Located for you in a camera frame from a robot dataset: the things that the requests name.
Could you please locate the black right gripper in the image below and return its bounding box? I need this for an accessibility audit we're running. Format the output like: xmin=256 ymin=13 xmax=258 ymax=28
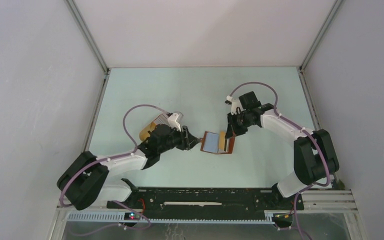
xmin=226 ymin=110 xmax=255 ymax=139

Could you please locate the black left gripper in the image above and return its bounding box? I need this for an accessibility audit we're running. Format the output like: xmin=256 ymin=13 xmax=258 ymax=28
xmin=158 ymin=123 xmax=200 ymax=154

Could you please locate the gold credit card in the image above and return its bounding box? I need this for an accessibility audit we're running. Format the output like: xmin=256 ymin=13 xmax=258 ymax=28
xmin=218 ymin=131 xmax=228 ymax=154

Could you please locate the brown leather card holder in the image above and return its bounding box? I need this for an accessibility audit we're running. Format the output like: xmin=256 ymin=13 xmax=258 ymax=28
xmin=200 ymin=131 xmax=235 ymax=155

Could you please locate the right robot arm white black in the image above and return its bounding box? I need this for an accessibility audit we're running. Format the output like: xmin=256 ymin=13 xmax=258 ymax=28
xmin=225 ymin=91 xmax=340 ymax=209

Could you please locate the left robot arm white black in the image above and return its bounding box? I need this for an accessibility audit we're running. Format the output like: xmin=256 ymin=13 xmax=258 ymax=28
xmin=56 ymin=124 xmax=201 ymax=210

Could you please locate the stack of credit cards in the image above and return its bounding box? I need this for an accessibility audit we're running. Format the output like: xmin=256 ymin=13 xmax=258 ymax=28
xmin=152 ymin=113 xmax=170 ymax=126

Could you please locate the beige oval card tray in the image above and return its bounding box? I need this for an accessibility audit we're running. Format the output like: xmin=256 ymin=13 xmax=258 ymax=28
xmin=139 ymin=118 xmax=157 ymax=142

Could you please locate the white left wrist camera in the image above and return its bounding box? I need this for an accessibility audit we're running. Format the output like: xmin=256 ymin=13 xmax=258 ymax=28
xmin=167 ymin=112 xmax=183 ymax=132

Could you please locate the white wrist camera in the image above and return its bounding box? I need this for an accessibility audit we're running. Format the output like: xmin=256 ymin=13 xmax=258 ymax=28
xmin=167 ymin=112 xmax=183 ymax=132
xmin=225 ymin=95 xmax=243 ymax=115

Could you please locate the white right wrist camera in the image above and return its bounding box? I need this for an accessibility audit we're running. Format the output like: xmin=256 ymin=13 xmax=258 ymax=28
xmin=225 ymin=95 xmax=243 ymax=115

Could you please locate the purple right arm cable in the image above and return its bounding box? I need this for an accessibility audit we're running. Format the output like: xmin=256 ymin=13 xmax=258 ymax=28
xmin=228 ymin=81 xmax=332 ymax=240

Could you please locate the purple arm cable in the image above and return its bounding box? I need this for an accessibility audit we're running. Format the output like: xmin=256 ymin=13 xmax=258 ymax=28
xmin=59 ymin=104 xmax=173 ymax=229
xmin=228 ymin=81 xmax=332 ymax=240

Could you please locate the aluminium frame rail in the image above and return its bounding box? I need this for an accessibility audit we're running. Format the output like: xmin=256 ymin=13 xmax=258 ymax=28
xmin=56 ymin=188 xmax=359 ymax=215

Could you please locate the white toothed cable duct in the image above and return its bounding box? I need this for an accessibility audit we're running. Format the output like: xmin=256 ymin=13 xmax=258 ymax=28
xmin=66 ymin=211 xmax=276 ymax=225

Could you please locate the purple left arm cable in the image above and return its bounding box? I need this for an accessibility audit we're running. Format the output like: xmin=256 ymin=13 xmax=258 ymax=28
xmin=59 ymin=104 xmax=173 ymax=229

